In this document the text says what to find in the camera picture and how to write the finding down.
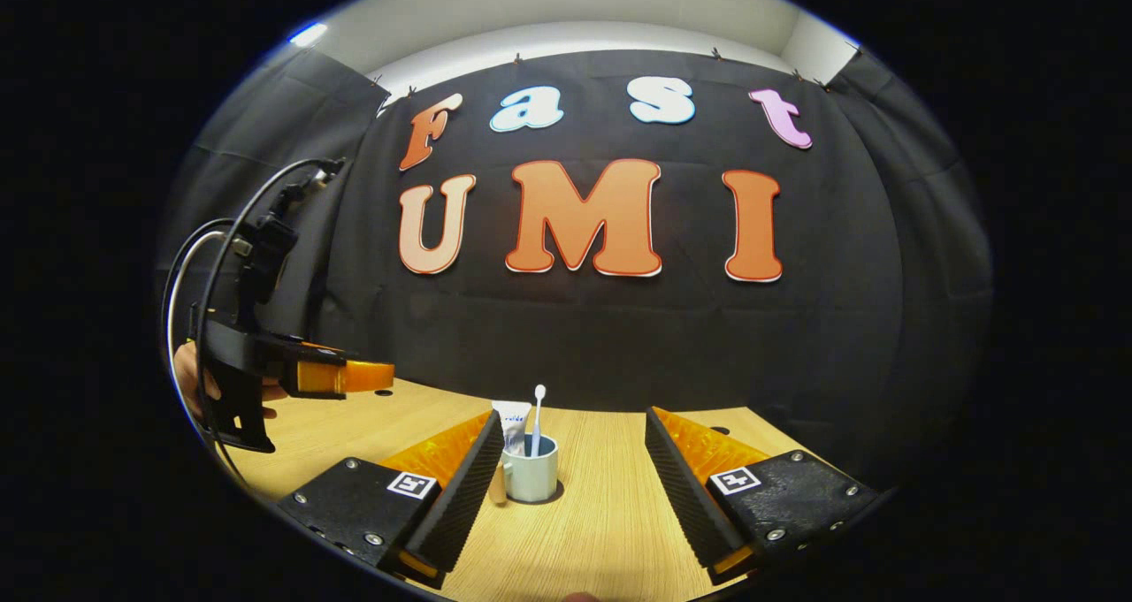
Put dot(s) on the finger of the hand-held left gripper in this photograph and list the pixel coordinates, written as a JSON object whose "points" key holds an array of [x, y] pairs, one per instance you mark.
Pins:
{"points": [[323, 352], [363, 377]]}

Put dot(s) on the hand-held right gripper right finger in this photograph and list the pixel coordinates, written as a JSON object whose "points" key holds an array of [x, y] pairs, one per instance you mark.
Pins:
{"points": [[681, 496]]}

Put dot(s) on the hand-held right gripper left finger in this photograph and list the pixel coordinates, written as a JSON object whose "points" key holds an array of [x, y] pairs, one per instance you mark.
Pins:
{"points": [[469, 496]]}

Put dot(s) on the pale green cup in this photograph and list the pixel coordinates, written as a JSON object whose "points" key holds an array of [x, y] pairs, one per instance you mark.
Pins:
{"points": [[532, 478]]}

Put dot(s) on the white toothpaste tube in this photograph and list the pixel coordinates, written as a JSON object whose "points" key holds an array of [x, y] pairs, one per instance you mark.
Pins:
{"points": [[513, 421]]}

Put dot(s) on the round dark brown coaster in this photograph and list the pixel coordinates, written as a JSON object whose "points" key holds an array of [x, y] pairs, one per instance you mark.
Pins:
{"points": [[561, 494]]}

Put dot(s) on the white toothbrush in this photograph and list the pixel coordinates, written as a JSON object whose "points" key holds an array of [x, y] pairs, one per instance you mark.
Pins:
{"points": [[537, 416]]}

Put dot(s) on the wooden desktop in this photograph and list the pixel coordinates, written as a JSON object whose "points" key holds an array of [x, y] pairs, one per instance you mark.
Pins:
{"points": [[584, 531]]}

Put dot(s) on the ceiling light strip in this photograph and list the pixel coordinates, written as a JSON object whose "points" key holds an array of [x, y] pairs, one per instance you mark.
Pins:
{"points": [[307, 34]]}

